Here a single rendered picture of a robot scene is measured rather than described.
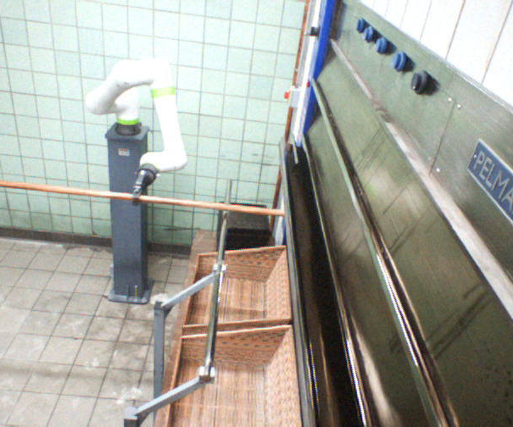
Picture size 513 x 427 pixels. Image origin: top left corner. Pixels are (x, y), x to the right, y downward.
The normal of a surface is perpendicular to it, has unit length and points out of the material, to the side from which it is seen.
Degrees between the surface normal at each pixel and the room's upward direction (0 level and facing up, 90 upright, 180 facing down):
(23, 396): 0
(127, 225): 90
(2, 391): 0
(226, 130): 90
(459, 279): 69
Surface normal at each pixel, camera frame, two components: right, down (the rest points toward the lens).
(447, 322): -0.89, -0.39
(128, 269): -0.03, 0.52
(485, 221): -0.99, -0.11
